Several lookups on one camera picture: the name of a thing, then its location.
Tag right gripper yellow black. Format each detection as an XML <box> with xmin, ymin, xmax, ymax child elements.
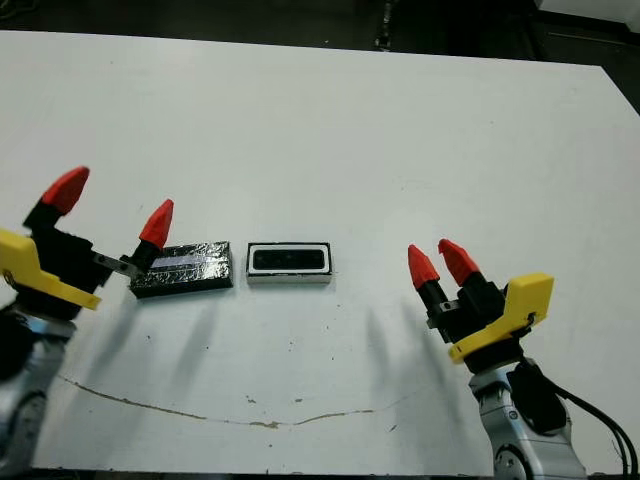
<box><xmin>407</xmin><ymin>238</ymin><xmax>555</xmax><ymax>374</ymax></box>

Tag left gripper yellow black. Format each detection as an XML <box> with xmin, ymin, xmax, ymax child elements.
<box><xmin>0</xmin><ymin>166</ymin><xmax>176</xmax><ymax>321</ymax></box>

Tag black box lid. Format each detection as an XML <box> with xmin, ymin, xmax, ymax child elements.
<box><xmin>129</xmin><ymin>241</ymin><xmax>236</xmax><ymax>300</ymax></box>

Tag black camera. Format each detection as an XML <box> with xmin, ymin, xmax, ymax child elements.
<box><xmin>252</xmin><ymin>248</ymin><xmax>326</xmax><ymax>272</ymax></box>

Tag white cabinet edge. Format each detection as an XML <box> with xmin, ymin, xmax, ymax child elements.
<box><xmin>537</xmin><ymin>0</ymin><xmax>640</xmax><ymax>24</ymax></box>

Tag white-lined camera box base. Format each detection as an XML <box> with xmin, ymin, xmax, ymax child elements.
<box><xmin>245</xmin><ymin>241</ymin><xmax>335</xmax><ymax>287</ymax></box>

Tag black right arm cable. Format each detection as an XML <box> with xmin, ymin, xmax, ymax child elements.
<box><xmin>549</xmin><ymin>383</ymin><xmax>640</xmax><ymax>477</ymax></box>

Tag black ribbed post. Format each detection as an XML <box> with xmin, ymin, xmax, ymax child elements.
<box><xmin>374</xmin><ymin>0</ymin><xmax>402</xmax><ymax>49</ymax></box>

